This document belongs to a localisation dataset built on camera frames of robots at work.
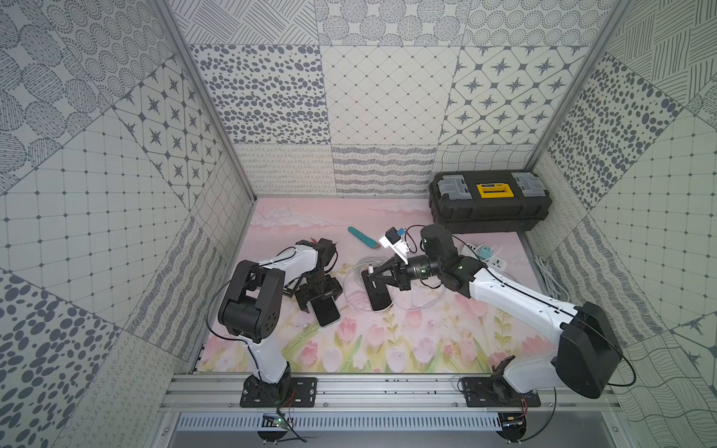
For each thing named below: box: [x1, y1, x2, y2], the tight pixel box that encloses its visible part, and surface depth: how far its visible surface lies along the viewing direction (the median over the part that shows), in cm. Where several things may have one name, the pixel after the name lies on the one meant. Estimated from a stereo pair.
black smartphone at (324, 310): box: [309, 294, 340, 327], surface depth 89 cm
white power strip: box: [451, 235, 507, 274], surface depth 100 cm
